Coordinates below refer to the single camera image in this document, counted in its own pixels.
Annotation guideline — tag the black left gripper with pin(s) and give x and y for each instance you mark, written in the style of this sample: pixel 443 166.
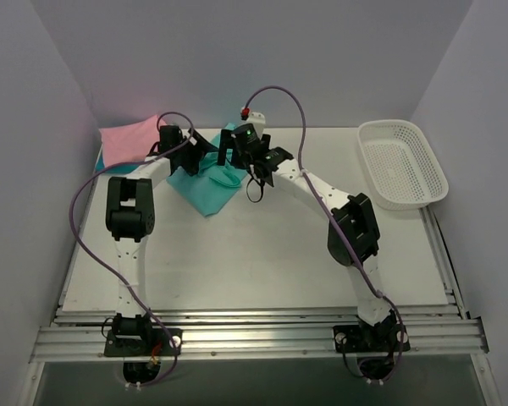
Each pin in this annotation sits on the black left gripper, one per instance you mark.
pixel 196 150

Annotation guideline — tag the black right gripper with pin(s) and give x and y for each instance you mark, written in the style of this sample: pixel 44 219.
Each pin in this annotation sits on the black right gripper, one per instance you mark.
pixel 225 146

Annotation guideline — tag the mint green t-shirt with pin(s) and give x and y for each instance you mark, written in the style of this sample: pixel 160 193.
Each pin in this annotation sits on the mint green t-shirt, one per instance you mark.
pixel 211 188

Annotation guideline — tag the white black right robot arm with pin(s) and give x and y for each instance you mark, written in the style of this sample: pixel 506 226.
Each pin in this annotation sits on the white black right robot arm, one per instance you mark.
pixel 353 232

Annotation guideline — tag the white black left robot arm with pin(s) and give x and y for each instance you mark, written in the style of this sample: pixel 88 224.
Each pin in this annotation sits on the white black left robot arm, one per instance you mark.
pixel 131 217

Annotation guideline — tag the folded pink t-shirt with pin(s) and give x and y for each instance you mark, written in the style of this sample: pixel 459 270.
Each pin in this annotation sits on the folded pink t-shirt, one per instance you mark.
pixel 129 143

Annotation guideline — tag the folded teal t-shirt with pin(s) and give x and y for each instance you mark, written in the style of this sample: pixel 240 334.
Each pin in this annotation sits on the folded teal t-shirt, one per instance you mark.
pixel 100 163

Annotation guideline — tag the white perforated plastic basket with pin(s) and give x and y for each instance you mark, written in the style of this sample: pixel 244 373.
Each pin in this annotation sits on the white perforated plastic basket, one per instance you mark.
pixel 399 165

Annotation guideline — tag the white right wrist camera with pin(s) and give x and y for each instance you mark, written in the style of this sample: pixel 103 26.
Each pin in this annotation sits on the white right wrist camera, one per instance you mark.
pixel 258 121

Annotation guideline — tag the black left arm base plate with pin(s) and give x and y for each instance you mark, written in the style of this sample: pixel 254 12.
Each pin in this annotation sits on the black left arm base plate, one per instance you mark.
pixel 125 346

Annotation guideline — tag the aluminium mounting rail frame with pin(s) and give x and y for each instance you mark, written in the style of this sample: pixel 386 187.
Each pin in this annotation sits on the aluminium mounting rail frame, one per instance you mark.
pixel 257 281

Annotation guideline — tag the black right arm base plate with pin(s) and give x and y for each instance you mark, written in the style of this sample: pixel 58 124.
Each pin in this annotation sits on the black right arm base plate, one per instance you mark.
pixel 362 338

